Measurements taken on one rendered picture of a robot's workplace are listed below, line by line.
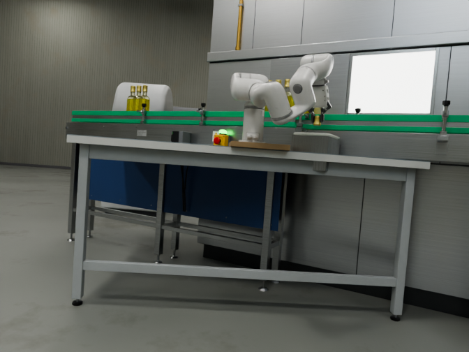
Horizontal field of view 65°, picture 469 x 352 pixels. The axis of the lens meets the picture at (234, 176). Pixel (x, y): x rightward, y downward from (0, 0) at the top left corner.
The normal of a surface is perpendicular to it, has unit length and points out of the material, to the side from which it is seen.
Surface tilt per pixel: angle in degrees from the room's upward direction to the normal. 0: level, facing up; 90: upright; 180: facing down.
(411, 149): 90
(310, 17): 90
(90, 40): 90
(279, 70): 90
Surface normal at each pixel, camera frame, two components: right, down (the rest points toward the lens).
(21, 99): 0.06, 0.05
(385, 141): -0.48, 0.00
